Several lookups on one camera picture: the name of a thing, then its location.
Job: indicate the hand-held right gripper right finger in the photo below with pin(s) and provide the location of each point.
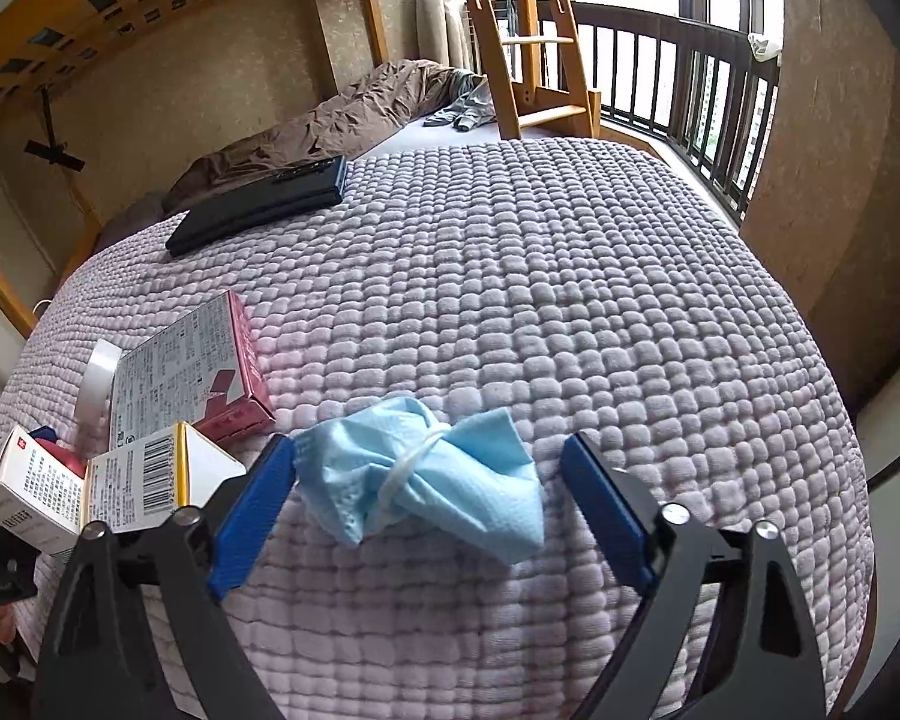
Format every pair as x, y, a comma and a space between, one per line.
607, 514

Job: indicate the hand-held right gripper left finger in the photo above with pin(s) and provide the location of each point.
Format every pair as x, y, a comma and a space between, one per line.
251, 517

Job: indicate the white box red label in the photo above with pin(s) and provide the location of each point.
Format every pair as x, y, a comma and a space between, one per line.
15, 480

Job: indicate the yellow white barcode box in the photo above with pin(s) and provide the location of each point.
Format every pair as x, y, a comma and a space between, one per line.
135, 480

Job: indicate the blue face mask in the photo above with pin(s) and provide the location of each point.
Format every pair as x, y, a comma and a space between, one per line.
480, 480

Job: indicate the pink cardboard box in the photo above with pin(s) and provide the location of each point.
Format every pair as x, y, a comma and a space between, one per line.
172, 367

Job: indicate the white tape roll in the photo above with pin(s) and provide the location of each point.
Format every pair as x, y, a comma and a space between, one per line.
97, 382

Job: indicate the pink waffle blanket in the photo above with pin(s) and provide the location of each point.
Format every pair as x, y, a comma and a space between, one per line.
532, 277

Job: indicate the dark blue flat box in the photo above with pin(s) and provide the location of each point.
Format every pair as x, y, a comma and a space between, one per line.
255, 206

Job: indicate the grey pillow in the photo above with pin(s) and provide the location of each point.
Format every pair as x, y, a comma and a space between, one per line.
131, 221

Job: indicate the brown duvet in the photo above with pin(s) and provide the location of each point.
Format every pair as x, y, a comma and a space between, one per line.
330, 120

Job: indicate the grey bed sheet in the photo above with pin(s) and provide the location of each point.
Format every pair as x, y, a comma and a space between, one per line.
435, 139

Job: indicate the grey garment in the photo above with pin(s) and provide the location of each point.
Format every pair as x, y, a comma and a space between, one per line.
472, 105

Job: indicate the wooden bunk ladder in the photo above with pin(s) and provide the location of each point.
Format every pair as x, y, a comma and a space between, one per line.
495, 52

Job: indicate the white cloth on railing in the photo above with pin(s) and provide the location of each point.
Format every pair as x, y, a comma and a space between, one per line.
765, 46

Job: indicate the dark window railing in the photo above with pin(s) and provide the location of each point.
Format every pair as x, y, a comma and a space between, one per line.
645, 19

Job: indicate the beige curtain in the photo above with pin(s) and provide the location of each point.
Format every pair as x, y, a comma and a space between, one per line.
439, 15

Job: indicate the wooden bunk bed frame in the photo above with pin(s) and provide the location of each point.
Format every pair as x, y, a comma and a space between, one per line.
376, 22

